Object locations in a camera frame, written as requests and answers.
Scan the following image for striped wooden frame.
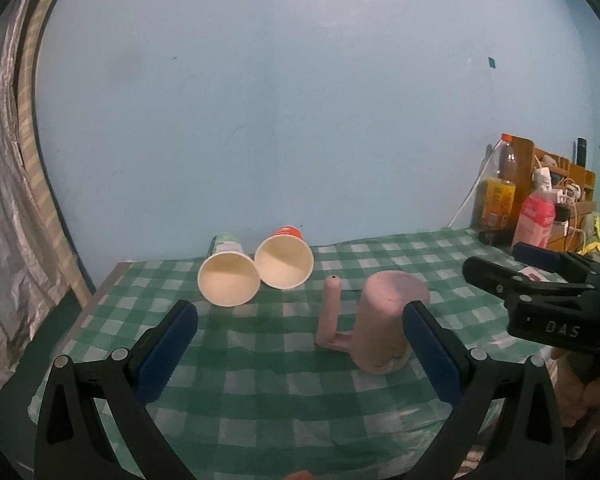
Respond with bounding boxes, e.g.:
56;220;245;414
17;0;92;302

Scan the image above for pink plastic cup with handle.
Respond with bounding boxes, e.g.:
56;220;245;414
316;270;431;376

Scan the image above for green print paper cup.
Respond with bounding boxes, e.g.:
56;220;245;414
197;232;261;307

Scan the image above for white charger plug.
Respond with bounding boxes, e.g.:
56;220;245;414
555;183;584;206

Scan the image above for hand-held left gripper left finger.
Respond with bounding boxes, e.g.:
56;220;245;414
35;300;199;480

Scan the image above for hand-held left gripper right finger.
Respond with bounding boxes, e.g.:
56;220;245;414
402;300;566;480

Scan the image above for white cable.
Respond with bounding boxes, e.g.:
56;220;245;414
447;146;493;229

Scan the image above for silver foil curtain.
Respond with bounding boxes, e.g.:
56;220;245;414
0;0;97;413

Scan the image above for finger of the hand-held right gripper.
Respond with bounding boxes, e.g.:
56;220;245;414
512;242;600;276
462;256;588;304

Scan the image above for orange cap drink bottle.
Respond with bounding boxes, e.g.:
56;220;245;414
472;133;519;234

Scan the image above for red print paper cup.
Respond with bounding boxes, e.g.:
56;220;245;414
254;225;315;290

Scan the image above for green checkered tablecloth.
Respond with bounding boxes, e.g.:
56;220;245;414
27;227;573;480

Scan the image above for yellow green cloth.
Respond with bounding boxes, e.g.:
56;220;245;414
581;211;600;262

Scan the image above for pink wipes packet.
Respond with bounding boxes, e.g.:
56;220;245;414
511;166;556;250

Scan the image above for wooden desk organizer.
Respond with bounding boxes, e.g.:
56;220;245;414
509;135;599;254

